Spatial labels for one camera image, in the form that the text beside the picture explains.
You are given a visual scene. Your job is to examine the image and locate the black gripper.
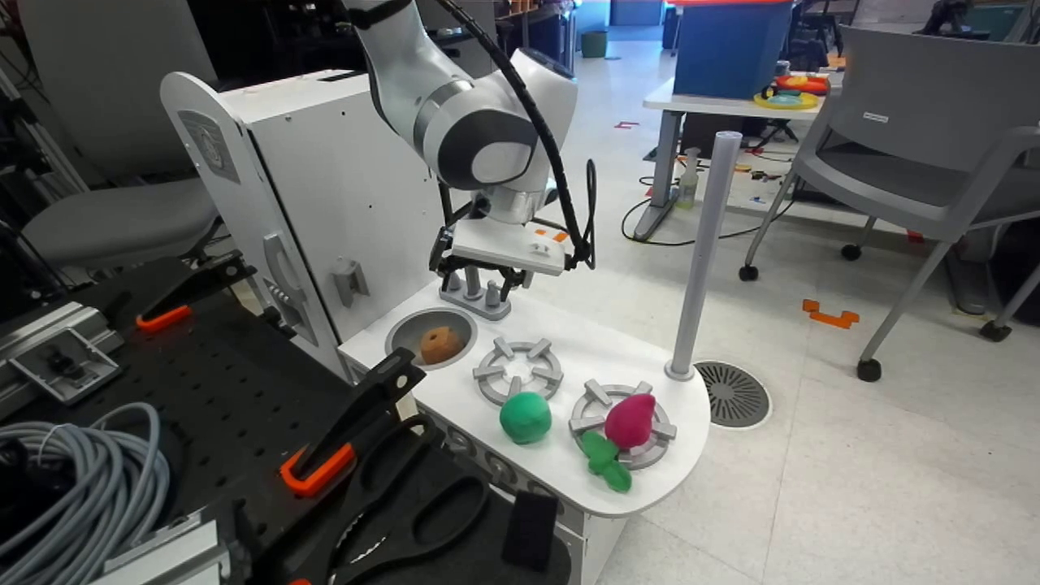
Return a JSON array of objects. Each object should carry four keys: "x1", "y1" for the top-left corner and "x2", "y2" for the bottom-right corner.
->
[{"x1": 430, "y1": 220, "x2": 535, "y2": 303}]

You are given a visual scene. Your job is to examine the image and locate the grey toy faucet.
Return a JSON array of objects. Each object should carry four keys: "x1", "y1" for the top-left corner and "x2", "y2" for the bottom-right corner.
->
[{"x1": 437, "y1": 264, "x2": 516, "y2": 325}]

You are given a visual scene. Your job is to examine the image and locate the orange toy food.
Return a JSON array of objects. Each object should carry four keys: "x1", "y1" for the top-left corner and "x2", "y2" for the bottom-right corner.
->
[{"x1": 416, "y1": 321, "x2": 467, "y2": 366}]

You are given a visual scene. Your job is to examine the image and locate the grey round toy sink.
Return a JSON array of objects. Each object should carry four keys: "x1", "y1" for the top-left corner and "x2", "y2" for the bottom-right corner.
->
[{"x1": 383, "y1": 306, "x2": 482, "y2": 369}]

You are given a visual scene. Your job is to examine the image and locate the green toy ball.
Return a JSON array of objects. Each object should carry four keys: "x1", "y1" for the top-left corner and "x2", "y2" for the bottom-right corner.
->
[{"x1": 496, "y1": 390, "x2": 556, "y2": 449}]

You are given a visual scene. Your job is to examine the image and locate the white toy kitchen cabinet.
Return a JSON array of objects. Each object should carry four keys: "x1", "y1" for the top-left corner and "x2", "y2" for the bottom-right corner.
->
[{"x1": 160, "y1": 64, "x2": 716, "y2": 585}]

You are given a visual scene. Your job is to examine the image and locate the pink toy fruit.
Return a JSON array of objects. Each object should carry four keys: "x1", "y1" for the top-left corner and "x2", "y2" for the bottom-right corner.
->
[{"x1": 600, "y1": 392, "x2": 661, "y2": 451}]

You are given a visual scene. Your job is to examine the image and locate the small green toy vegetable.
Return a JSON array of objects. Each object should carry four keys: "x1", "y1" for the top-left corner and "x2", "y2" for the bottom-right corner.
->
[{"x1": 575, "y1": 429, "x2": 633, "y2": 496}]

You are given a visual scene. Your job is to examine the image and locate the grey vertical pole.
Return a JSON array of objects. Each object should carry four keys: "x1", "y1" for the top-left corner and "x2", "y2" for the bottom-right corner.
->
[{"x1": 663, "y1": 128, "x2": 749, "y2": 382}]

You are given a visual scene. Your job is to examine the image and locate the black flat rectangular device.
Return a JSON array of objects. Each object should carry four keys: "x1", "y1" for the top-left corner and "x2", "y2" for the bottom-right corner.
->
[{"x1": 501, "y1": 488, "x2": 561, "y2": 575}]

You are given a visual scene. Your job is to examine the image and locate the white side table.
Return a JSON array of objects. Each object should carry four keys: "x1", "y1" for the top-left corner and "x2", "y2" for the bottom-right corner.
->
[{"x1": 630, "y1": 74, "x2": 839, "y2": 242}]

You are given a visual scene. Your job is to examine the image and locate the round floor drain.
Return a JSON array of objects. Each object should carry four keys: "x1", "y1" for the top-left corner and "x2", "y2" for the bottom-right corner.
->
[{"x1": 692, "y1": 357, "x2": 773, "y2": 433}]

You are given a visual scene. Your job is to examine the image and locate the blue storage bin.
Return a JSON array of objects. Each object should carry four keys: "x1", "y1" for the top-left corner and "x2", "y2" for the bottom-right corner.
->
[{"x1": 670, "y1": 0, "x2": 801, "y2": 103}]

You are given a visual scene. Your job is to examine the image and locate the yellow green toy plate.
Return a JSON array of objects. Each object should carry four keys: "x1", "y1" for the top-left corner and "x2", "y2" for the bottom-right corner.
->
[{"x1": 750, "y1": 87, "x2": 823, "y2": 112}]

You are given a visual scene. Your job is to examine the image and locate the grey padded office chair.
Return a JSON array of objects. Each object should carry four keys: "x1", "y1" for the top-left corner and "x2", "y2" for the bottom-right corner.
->
[{"x1": 20, "y1": 0, "x2": 220, "y2": 273}]

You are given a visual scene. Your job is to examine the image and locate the orange toy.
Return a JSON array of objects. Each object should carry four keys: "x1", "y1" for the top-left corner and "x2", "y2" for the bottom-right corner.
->
[{"x1": 773, "y1": 70, "x2": 832, "y2": 97}]

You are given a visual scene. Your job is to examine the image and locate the grey plastic chair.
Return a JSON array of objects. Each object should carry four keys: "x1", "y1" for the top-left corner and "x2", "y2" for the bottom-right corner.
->
[{"x1": 739, "y1": 26, "x2": 1040, "y2": 382}]

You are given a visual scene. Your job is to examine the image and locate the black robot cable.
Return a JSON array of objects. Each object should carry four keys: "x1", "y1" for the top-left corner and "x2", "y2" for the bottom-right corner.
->
[{"x1": 433, "y1": 0, "x2": 600, "y2": 273}]

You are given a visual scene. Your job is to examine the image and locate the black floor cables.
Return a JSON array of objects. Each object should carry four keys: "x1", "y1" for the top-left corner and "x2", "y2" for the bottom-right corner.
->
[{"x1": 618, "y1": 193, "x2": 783, "y2": 250}]

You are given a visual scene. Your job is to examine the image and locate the black clamp orange handle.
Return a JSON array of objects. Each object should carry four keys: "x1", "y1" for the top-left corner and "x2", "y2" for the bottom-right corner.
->
[
  {"x1": 132, "y1": 254, "x2": 256, "y2": 337},
  {"x1": 276, "y1": 349, "x2": 430, "y2": 501}
]

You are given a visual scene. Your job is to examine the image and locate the black loop handle tool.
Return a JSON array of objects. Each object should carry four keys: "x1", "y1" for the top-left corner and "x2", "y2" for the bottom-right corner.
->
[{"x1": 248, "y1": 417, "x2": 496, "y2": 585}]

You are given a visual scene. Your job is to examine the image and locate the aluminium extrusion bracket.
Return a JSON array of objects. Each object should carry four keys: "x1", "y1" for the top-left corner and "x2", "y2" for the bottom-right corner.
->
[{"x1": 0, "y1": 298, "x2": 123, "y2": 419}]

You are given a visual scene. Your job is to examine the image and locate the grey cable bundle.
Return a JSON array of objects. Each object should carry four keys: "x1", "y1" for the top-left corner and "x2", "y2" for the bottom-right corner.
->
[{"x1": 0, "y1": 398, "x2": 176, "y2": 585}]

